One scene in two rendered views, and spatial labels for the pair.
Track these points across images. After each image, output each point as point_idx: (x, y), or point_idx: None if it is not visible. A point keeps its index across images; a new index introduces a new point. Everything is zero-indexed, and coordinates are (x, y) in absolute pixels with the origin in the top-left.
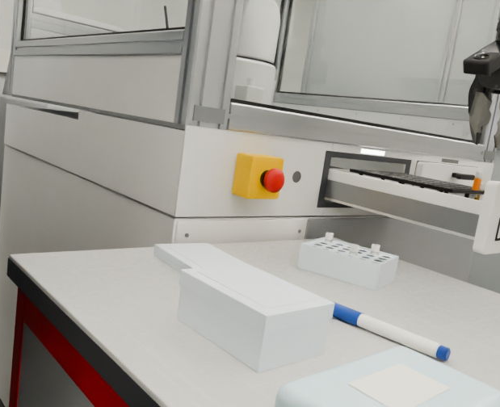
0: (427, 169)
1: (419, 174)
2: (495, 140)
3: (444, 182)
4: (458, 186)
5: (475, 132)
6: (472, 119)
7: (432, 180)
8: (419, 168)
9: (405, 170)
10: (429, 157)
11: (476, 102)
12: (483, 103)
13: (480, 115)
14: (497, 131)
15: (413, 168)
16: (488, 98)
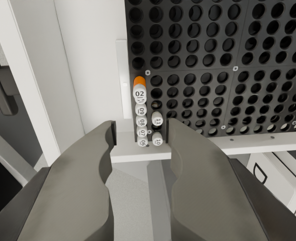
0: (284, 191)
1: (285, 174)
2: (110, 120)
3: (215, 117)
4: (166, 71)
5: (172, 120)
6: (202, 144)
7: (230, 100)
8: (293, 181)
9: None
10: None
11: (224, 194)
12: (190, 196)
13: (181, 157)
14: (105, 131)
15: None
16: (186, 240)
